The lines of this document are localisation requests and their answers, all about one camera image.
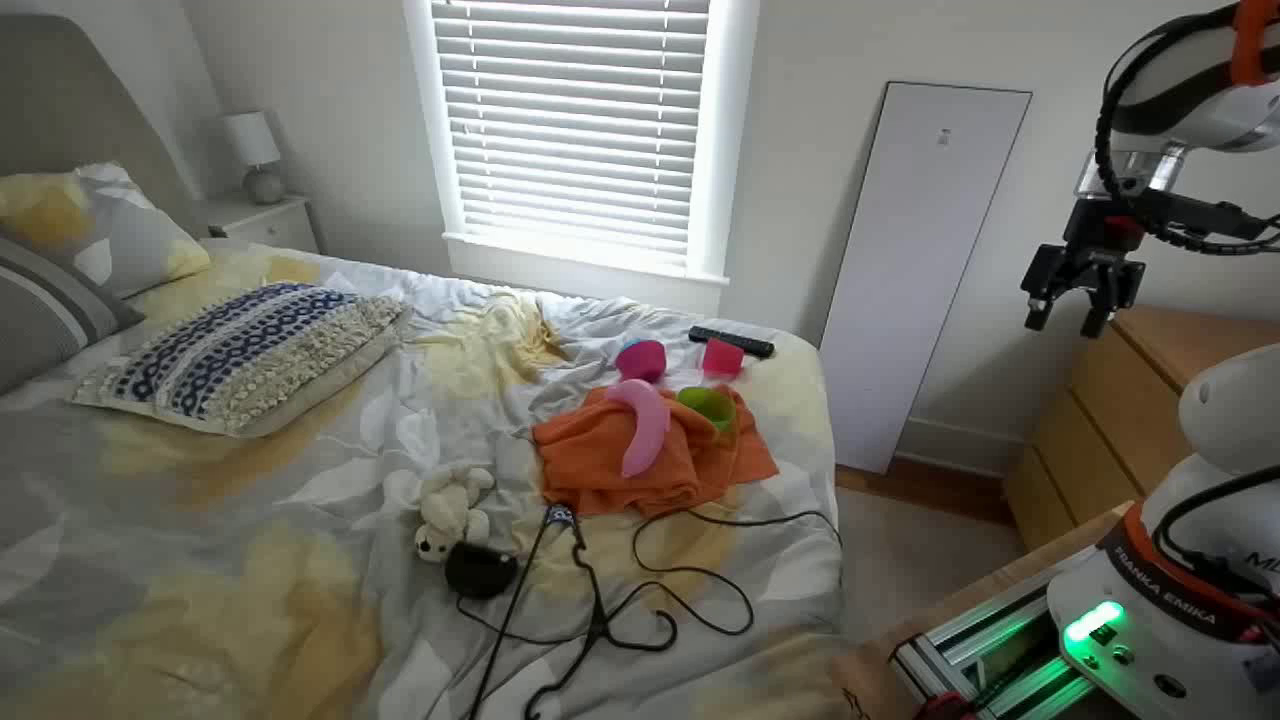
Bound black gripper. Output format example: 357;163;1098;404
1022;194;1153;343

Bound pink plastic cup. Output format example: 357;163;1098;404
701;335;753;385

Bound green plastic cup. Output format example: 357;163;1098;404
676;379;739;441

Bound magenta plastic cup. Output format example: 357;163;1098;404
611;335;672;388

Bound orange blanket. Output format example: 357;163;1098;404
531;379;784;522

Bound wooden dresser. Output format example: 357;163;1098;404
999;305;1280;561

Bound white flat board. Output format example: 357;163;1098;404
818;76;1035;479

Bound black tv remote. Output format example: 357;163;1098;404
684;325;779;365

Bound pink curved plastic toy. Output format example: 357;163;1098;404
609;377;676;482

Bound white window blinds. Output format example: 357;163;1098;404
428;0;722;264

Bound black round device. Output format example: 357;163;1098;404
441;534;525;604

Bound white stuffed toy animal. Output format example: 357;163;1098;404
406;461;500;568

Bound white nightstand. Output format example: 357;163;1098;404
198;193;326;258

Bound blue white patterned pillow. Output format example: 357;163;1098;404
70;277;412;445

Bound white yellow grey floral duvet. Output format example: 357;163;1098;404
0;245;850;720

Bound white table lamp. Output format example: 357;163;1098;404
217;108;291;209

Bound yellow white floral pillow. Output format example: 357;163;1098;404
0;158;217;305

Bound grey striped pillow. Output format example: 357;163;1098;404
0;234;146;401

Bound grey upholstered headboard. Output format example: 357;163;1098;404
0;10;209;245

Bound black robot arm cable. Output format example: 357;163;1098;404
1092;8;1280;258

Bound orange strap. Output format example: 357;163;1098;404
1228;0;1280;87

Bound aluminium rail frame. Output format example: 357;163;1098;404
886;583;1118;720

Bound thin black cable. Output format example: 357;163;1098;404
627;500;850;644

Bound white window frame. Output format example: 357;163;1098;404
401;0;765;288

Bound thick black cable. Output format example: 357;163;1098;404
458;500;582;720

